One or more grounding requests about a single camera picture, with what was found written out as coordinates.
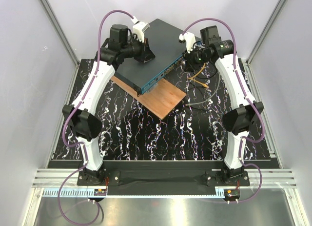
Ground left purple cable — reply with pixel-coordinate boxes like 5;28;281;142
58;10;137;224

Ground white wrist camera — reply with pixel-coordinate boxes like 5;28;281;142
131;16;150;42
178;32;196;54

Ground black network cable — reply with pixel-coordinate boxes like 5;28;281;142
186;64;220;109

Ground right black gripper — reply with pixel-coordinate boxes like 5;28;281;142
181;45;210;73

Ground aluminium frame post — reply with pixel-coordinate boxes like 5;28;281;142
34;0;81;65
246;0;293;65

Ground right aluminium frame post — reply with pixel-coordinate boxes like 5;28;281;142
246;0;293;65

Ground purple cable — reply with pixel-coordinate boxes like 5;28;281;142
58;10;137;224
182;18;266;204

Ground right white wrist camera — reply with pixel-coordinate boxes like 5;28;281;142
178;32;196;54

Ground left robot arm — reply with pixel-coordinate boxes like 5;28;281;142
62;21;155;185

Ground wooden base board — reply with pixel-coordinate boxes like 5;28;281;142
111;76;186;120

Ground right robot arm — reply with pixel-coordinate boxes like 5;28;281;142
179;26;264;185

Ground aluminium rail profile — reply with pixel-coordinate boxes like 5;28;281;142
32;169;296;189

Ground yellow network cable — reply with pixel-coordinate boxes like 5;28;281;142
187;62;209;88

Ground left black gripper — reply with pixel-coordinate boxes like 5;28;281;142
120;35;155;62

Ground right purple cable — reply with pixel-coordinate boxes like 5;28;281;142
182;18;266;204

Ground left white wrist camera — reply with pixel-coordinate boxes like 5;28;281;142
131;16;150;42

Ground black marble pattern mat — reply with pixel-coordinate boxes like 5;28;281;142
47;57;277;161

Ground left aluminium frame post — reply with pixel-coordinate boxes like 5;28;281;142
34;0;81;65

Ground slotted cable duct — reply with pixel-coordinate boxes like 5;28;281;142
42;187;240;199

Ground dark grey network switch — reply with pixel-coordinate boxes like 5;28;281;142
115;19;186;96

